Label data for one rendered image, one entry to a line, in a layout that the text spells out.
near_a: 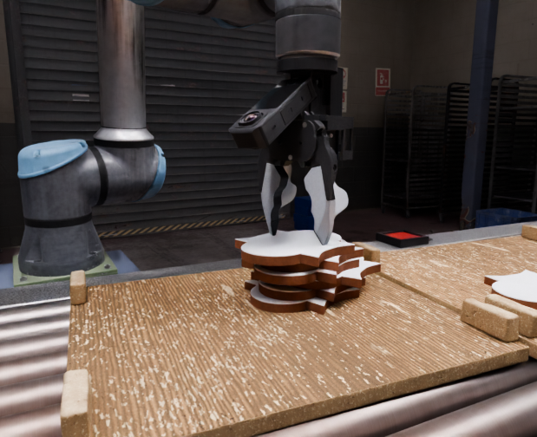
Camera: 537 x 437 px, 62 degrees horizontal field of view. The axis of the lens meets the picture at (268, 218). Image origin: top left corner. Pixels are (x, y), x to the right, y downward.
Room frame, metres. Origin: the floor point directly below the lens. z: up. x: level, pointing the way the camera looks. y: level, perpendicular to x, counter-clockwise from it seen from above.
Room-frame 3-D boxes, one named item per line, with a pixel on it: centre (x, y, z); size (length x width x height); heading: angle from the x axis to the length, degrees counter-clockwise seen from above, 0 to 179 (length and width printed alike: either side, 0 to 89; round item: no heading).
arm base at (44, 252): (0.83, 0.40, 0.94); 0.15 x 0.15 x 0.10
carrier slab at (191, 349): (0.48, 0.00, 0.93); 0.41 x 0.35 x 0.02; 113
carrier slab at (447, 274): (0.64, -0.39, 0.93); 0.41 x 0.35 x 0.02; 112
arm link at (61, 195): (0.83, 0.39, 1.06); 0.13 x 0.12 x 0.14; 134
